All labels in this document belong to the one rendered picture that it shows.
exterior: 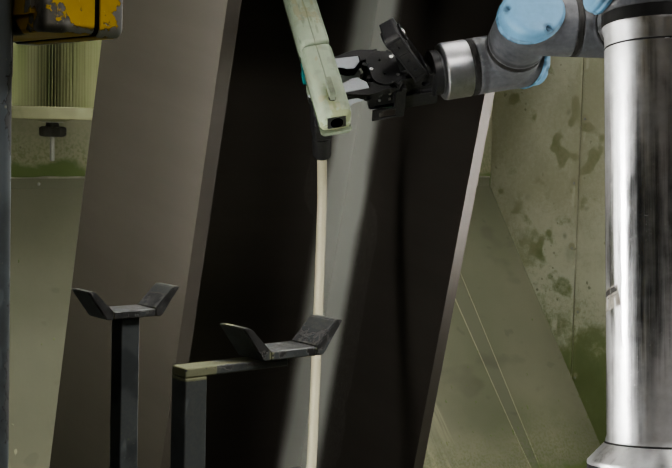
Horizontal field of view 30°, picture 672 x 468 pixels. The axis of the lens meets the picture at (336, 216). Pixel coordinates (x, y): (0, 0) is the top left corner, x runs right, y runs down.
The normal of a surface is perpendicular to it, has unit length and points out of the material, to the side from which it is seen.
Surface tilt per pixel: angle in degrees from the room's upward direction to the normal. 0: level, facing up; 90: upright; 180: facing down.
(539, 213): 90
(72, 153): 90
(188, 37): 89
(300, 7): 46
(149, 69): 89
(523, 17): 67
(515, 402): 57
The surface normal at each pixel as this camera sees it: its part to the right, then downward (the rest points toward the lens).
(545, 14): 0.01, -0.33
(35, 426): 0.55, -0.49
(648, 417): -0.47, -0.07
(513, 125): -0.77, 0.02
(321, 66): 0.00, -0.65
